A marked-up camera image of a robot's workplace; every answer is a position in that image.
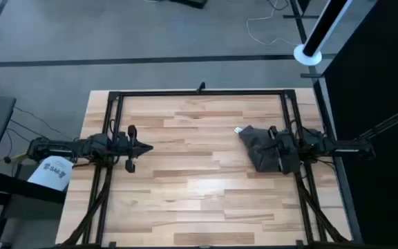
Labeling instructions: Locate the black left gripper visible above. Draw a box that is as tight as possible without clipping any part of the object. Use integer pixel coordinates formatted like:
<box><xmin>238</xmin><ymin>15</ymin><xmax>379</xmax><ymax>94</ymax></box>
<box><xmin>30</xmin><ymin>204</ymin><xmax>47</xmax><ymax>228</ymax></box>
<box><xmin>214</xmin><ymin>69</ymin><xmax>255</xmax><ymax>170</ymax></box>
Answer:
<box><xmin>115</xmin><ymin>124</ymin><xmax>154</xmax><ymax>174</ymax></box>

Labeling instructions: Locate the dark grey terry towel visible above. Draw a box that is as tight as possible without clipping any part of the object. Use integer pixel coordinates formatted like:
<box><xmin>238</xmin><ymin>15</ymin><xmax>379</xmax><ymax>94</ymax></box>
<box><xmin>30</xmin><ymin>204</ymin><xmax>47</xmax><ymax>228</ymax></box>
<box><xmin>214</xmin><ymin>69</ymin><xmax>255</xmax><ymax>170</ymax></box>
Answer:
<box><xmin>237</xmin><ymin>124</ymin><xmax>302</xmax><ymax>175</ymax></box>

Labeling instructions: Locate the white printed paper sheet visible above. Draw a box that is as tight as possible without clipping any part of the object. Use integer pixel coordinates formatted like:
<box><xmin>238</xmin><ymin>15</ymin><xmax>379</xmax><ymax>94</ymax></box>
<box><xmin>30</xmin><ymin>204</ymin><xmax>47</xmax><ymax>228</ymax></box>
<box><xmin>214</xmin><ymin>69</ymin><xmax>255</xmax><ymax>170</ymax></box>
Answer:
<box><xmin>27</xmin><ymin>155</ymin><xmax>74</xmax><ymax>192</ymax></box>

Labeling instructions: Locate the black white pole round base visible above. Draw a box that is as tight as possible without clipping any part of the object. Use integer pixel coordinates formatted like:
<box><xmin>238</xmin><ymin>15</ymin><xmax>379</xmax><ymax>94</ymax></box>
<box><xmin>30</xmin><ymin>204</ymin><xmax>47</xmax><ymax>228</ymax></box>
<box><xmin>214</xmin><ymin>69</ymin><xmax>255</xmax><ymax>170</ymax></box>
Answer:
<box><xmin>293</xmin><ymin>0</ymin><xmax>354</xmax><ymax>67</ymax></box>

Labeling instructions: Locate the black desk crossbar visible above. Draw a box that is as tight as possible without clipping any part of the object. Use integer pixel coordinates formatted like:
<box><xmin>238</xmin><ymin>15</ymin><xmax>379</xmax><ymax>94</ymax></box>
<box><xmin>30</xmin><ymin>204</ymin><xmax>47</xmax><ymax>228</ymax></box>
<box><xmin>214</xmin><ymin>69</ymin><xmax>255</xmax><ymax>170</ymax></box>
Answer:
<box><xmin>0</xmin><ymin>170</ymin><xmax>67</xmax><ymax>205</ymax></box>

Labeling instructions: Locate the black partition panel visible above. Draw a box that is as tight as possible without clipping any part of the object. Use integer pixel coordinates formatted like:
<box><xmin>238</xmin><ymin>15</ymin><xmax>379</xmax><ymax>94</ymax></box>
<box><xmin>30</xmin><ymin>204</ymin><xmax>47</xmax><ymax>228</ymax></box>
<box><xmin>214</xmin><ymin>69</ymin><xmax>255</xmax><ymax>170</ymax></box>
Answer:
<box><xmin>323</xmin><ymin>0</ymin><xmax>398</xmax><ymax>249</ymax></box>

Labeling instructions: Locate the black flat floor object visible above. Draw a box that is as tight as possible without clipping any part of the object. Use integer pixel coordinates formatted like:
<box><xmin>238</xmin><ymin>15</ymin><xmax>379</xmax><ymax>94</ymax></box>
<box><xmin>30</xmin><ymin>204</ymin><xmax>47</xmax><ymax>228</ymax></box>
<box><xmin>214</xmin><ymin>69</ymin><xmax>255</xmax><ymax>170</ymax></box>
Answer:
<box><xmin>169</xmin><ymin>0</ymin><xmax>209</xmax><ymax>10</ymax></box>

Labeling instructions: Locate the black metal table frame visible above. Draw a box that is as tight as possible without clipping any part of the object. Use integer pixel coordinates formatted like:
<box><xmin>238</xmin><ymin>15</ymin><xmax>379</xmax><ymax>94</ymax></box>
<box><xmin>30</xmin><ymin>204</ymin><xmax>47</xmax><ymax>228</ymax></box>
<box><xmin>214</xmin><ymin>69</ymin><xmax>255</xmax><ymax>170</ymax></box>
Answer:
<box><xmin>55</xmin><ymin>89</ymin><xmax>354</xmax><ymax>248</ymax></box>

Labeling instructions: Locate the black cable bundle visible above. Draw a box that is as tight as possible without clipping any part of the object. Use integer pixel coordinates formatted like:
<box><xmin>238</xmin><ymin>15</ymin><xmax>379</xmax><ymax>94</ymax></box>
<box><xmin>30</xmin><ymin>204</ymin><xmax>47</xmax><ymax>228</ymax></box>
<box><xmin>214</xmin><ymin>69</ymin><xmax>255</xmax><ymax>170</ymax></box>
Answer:
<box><xmin>356</xmin><ymin>103</ymin><xmax>398</xmax><ymax>141</ymax></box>

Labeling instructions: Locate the long black floor cable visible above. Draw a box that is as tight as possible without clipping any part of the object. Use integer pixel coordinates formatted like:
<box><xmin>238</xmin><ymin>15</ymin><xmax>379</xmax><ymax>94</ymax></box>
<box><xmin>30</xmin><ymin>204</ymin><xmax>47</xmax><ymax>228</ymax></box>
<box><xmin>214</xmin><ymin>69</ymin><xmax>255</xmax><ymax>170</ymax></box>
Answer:
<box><xmin>0</xmin><ymin>91</ymin><xmax>75</xmax><ymax>141</ymax></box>

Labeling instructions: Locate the white floor cable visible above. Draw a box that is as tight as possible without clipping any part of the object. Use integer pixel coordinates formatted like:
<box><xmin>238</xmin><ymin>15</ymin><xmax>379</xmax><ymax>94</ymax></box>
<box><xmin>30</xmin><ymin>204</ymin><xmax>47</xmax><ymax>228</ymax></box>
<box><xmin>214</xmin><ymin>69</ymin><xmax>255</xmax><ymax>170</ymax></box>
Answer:
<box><xmin>246</xmin><ymin>0</ymin><xmax>302</xmax><ymax>47</ymax></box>

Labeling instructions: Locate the yellow floor cable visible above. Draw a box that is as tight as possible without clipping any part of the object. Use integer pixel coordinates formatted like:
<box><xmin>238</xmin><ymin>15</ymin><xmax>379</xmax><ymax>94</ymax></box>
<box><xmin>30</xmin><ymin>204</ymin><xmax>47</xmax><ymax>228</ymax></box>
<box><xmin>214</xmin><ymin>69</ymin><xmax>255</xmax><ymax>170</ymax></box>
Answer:
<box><xmin>0</xmin><ymin>151</ymin><xmax>31</xmax><ymax>164</ymax></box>

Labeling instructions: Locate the thin black floor cable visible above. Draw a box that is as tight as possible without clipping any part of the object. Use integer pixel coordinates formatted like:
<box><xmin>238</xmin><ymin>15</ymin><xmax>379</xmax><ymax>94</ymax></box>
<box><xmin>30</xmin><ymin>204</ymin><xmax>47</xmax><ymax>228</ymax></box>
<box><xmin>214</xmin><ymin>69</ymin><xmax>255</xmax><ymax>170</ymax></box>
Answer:
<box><xmin>266</xmin><ymin>0</ymin><xmax>290</xmax><ymax>12</ymax></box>

